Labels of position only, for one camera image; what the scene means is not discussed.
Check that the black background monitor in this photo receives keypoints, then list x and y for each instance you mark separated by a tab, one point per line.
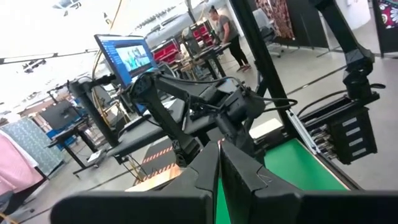
59	115

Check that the black work table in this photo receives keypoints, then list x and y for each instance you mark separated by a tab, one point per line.
211	53

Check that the tablet with blue screen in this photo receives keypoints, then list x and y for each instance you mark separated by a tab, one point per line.
124	59

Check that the black pole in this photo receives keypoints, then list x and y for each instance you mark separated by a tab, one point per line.
93	112

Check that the black box white labels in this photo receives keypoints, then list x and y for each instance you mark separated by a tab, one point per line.
351	133

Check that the person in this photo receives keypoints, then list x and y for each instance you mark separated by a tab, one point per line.
230	34

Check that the black jointed arm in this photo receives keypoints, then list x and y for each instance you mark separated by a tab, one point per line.
354	62

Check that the grey desk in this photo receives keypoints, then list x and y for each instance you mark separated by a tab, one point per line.
140	137

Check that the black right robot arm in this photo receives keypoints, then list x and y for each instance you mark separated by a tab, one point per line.
161	115

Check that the red storage bin rack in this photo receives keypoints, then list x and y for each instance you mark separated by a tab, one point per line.
202	32
166	51

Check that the dark floral curtain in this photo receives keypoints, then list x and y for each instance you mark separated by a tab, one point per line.
276	15

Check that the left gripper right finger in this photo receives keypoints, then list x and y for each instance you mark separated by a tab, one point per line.
311	208

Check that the black background table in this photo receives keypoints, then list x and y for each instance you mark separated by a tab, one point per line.
71	133

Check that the grey office chair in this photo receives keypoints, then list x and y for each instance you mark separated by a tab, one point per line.
269	31

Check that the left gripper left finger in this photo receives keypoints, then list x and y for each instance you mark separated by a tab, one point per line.
140	205

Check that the black metal table frame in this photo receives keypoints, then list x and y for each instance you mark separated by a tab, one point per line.
264	62

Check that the grey patterned curtain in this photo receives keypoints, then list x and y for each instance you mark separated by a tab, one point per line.
34	143

